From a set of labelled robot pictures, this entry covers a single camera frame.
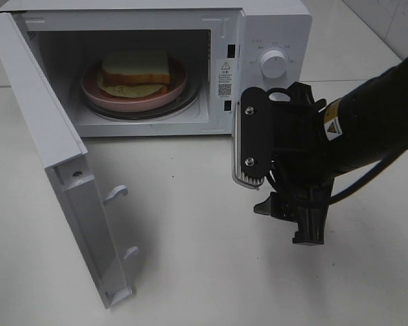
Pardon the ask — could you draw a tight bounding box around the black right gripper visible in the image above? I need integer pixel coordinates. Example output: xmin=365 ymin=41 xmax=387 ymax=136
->
xmin=253 ymin=82 xmax=335 ymax=245

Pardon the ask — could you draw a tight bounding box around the toast sandwich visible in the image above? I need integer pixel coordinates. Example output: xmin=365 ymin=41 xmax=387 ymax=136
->
xmin=97 ymin=50 xmax=171 ymax=98

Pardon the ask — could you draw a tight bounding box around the pink plate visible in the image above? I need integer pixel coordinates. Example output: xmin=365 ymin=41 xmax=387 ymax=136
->
xmin=80 ymin=59 xmax=188 ymax=113

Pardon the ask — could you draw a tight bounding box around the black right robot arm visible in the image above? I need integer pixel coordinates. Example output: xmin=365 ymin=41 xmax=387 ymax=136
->
xmin=254 ymin=57 xmax=408 ymax=245

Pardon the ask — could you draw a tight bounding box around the upper white dial knob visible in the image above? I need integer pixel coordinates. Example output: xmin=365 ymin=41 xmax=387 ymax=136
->
xmin=260 ymin=49 xmax=288 ymax=79

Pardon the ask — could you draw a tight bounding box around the white microwave oven body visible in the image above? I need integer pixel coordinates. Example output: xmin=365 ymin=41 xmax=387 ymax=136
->
xmin=0 ymin=1 xmax=312 ymax=137

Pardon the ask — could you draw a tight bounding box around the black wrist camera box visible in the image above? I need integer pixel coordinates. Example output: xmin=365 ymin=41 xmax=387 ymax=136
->
xmin=232 ymin=87 xmax=272 ymax=189

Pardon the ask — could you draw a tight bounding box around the black camera cable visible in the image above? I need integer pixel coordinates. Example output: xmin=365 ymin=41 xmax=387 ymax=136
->
xmin=267 ymin=87 xmax=408 ymax=208

